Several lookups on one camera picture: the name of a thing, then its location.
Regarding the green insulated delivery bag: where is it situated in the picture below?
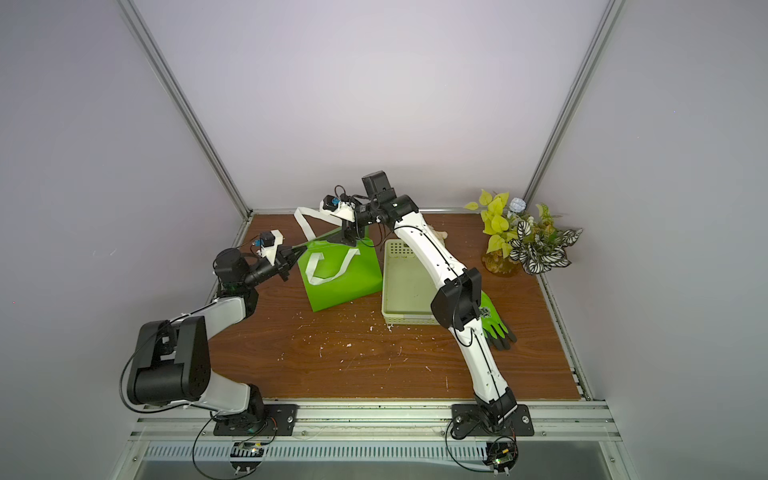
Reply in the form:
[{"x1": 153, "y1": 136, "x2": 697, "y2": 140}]
[{"x1": 294, "y1": 207, "x2": 383, "y2": 312}]

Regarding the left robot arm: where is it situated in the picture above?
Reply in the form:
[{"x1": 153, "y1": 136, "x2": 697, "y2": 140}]
[{"x1": 119, "y1": 244, "x2": 307, "y2": 433}]

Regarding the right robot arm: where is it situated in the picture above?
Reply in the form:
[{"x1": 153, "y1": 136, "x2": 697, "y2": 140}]
[{"x1": 322, "y1": 171, "x2": 518, "y2": 427}]

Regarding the pale green plastic basket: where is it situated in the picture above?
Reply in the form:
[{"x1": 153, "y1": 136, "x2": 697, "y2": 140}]
[{"x1": 381, "y1": 239, "x2": 438, "y2": 326}]

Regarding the potted plant in amber vase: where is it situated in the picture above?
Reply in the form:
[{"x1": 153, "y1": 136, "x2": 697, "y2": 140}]
[{"x1": 464, "y1": 190, "x2": 583, "y2": 276}]

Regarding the left controller board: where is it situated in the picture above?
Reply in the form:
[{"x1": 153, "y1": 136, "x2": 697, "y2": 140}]
[{"x1": 229, "y1": 442, "x2": 266, "y2": 478}]

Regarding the controller board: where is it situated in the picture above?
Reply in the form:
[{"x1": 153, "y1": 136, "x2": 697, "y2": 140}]
[
  {"x1": 484, "y1": 436, "x2": 519, "y2": 475},
  {"x1": 229, "y1": 442, "x2": 266, "y2": 478}
]

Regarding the right controller board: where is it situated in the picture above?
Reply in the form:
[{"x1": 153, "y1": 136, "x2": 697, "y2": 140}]
[{"x1": 484, "y1": 436, "x2": 519, "y2": 475}]

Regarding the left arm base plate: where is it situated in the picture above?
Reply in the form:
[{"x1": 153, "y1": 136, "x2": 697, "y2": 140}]
[{"x1": 213, "y1": 403, "x2": 299, "y2": 437}]

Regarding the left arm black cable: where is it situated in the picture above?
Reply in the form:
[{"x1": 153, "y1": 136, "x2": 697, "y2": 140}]
[{"x1": 190, "y1": 413, "x2": 268, "y2": 480}]

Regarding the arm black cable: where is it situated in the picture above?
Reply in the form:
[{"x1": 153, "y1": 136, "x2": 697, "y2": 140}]
[
  {"x1": 190, "y1": 413, "x2": 268, "y2": 480},
  {"x1": 443, "y1": 416, "x2": 499, "y2": 474}
]

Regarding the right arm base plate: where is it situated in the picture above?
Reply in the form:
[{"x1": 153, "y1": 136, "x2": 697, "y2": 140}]
[{"x1": 449, "y1": 403, "x2": 535, "y2": 440}]

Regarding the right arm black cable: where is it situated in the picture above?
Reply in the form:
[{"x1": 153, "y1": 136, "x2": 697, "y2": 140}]
[{"x1": 443, "y1": 416, "x2": 499, "y2": 474}]

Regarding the aluminium front rail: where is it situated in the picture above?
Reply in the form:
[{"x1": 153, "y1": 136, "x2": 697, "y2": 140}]
[{"x1": 129, "y1": 399, "x2": 621, "y2": 442}]

